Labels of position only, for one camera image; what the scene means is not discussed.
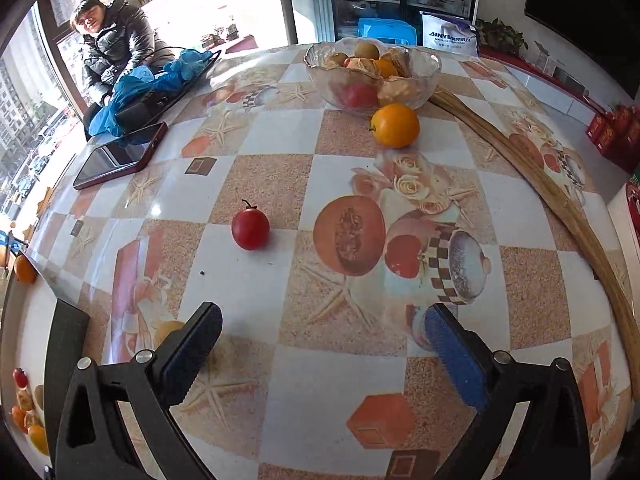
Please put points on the large orange in tray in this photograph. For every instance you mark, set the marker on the large orange in tray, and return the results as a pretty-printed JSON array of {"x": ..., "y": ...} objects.
[{"x": 37, "y": 435}]

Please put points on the white printed sack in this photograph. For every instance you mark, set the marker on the white printed sack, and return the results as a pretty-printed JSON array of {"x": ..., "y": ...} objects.
[{"x": 449, "y": 34}]

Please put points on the small red tomato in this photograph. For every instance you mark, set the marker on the small red tomato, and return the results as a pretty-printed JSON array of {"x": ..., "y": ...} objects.
[{"x": 250, "y": 227}]

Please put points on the small tangerine tray corner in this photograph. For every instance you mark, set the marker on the small tangerine tray corner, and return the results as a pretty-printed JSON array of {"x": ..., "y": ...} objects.
[{"x": 24, "y": 270}]

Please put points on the red snack tray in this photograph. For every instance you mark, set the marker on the red snack tray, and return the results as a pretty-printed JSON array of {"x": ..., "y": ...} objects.
[{"x": 632, "y": 197}]

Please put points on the seated person in black jacket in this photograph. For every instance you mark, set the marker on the seated person in black jacket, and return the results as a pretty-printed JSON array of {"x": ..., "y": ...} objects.
[{"x": 116, "y": 38}]

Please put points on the tangerine with stem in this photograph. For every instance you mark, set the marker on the tangerine with stem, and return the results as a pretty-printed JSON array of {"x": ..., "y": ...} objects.
[{"x": 18, "y": 416}]

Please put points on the cherry tomato in tray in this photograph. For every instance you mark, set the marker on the cherry tomato in tray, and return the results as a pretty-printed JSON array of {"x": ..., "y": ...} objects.
[{"x": 20, "y": 378}]

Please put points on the white tray with grey rim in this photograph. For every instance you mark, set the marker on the white tray with grey rim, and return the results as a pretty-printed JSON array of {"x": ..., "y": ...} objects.
[{"x": 42, "y": 334}]

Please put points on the black television screen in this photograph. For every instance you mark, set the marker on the black television screen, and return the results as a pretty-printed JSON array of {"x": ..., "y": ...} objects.
[{"x": 605, "y": 30}]

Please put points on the large orange by bowl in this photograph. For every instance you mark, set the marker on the large orange by bowl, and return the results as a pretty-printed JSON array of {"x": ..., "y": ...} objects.
[{"x": 395, "y": 126}]

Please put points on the blue cloth bag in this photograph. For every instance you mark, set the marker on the blue cloth bag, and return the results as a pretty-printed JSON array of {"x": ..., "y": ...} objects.
[{"x": 174, "y": 80}]

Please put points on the red gift boxes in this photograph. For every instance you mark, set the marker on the red gift boxes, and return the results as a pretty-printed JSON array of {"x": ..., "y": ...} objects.
[{"x": 616, "y": 136}]

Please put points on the long wooden stick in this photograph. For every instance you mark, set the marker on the long wooden stick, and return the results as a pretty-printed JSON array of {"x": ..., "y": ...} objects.
[{"x": 567, "y": 212}]

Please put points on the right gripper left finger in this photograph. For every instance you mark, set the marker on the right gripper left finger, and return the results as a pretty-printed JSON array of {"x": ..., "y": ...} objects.
[{"x": 93, "y": 440}]

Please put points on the blue plastic crate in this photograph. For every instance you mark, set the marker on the blue plastic crate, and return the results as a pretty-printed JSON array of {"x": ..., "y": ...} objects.
[{"x": 388, "y": 31}]

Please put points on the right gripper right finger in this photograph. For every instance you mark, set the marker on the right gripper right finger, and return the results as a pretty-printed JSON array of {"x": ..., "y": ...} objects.
[{"x": 553, "y": 441}]

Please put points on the glass fruit bowl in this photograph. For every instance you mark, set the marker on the glass fruit bowl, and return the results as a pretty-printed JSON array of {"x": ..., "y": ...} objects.
[{"x": 361, "y": 75}]

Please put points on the potted green plant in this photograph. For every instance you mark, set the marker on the potted green plant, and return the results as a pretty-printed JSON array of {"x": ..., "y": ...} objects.
[{"x": 500, "y": 37}]

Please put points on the red-cased tablet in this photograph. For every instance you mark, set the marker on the red-cased tablet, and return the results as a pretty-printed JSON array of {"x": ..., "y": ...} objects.
[{"x": 125, "y": 155}]

